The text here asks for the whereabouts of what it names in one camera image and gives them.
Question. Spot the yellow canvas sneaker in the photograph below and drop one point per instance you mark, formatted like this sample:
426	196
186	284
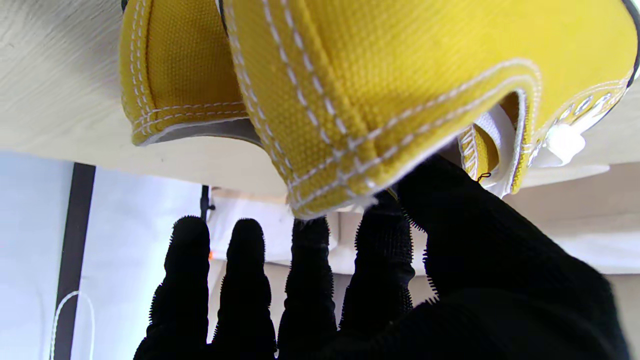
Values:
185	60
400	75

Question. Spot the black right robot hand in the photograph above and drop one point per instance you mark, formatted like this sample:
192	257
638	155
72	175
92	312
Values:
475	300

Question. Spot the thin black stand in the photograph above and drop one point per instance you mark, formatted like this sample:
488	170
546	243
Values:
205	202

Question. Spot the black upright pole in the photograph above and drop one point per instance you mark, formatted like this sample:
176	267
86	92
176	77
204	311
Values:
75	250

